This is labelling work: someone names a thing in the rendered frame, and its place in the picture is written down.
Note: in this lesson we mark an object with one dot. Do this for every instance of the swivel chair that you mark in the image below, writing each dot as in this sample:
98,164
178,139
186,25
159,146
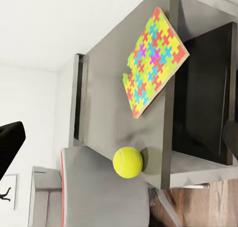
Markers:
95,195

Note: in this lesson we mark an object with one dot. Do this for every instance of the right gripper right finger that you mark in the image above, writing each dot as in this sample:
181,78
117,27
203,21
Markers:
230,137

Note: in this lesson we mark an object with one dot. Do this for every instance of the jigsaw puzzle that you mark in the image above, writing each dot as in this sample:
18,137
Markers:
157,56

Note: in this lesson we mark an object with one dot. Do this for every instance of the tennis ball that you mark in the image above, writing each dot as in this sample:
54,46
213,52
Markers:
128,162

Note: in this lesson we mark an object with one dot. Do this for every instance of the desk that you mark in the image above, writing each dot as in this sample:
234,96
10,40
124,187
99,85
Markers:
179,134

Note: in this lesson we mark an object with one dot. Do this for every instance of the toy box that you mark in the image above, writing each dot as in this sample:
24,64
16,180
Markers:
46,196

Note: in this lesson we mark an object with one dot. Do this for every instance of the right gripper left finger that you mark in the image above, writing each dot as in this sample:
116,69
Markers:
12,136

